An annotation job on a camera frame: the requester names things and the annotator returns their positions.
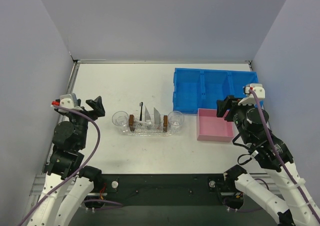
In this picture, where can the pink plastic box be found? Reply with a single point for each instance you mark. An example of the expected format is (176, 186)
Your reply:
(209, 127)

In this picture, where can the clear textured oval tray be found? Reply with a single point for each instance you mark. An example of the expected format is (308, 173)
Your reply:
(149, 133)

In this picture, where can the blue compartment bin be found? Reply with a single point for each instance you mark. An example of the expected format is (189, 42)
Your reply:
(201, 88)

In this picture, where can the clear plastic cup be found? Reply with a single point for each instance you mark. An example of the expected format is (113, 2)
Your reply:
(176, 120)
(121, 121)

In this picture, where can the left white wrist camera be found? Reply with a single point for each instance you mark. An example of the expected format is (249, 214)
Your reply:
(68, 101)

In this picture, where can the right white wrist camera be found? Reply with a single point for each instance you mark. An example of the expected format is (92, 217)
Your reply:
(254, 93)

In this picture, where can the black toothbrush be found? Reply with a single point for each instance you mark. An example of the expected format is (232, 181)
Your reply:
(141, 111)

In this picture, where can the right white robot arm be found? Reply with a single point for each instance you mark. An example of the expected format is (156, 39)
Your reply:
(296, 206)

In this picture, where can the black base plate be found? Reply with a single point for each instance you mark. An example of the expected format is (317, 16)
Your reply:
(165, 190)

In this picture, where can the white red-capped toothpaste tube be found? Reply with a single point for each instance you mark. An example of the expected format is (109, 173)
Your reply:
(157, 117)

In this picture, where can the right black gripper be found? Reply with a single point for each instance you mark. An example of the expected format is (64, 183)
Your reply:
(230, 108)

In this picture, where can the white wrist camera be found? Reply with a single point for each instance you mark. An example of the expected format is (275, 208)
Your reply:
(254, 93)
(68, 101)

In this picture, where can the white toothbrush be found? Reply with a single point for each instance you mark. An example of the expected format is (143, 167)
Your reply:
(148, 122)

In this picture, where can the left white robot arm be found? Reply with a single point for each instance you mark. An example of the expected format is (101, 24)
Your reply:
(68, 178)

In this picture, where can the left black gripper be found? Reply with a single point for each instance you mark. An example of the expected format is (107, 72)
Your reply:
(85, 111)

